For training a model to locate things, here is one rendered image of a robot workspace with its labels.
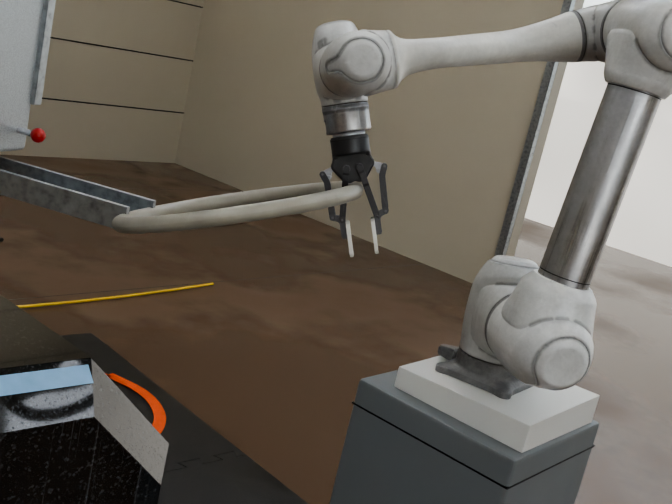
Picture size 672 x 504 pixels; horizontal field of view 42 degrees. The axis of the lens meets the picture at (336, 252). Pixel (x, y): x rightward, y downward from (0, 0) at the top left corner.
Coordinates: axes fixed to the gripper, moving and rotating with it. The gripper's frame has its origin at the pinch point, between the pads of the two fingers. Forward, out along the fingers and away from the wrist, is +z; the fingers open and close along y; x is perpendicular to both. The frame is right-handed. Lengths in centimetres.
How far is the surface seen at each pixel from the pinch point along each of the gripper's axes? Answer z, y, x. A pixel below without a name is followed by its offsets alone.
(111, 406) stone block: 26, 53, 6
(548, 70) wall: -44, -134, -440
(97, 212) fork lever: -12, 51, -1
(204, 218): -9.7, 25.6, 24.4
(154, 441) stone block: 38, 49, -6
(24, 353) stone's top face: 12, 66, 12
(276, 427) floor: 89, 45, -159
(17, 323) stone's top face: 9, 71, -2
